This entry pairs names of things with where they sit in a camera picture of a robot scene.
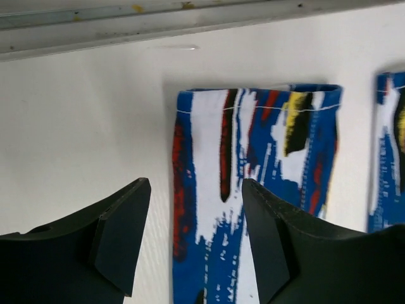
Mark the blue patterned trousers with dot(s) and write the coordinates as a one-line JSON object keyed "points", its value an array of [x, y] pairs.
{"points": [[284, 139]]}

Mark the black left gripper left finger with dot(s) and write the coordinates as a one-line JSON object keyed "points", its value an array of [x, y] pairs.
{"points": [[89, 256]]}

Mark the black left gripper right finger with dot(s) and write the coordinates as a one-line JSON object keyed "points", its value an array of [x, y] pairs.
{"points": [[299, 258]]}

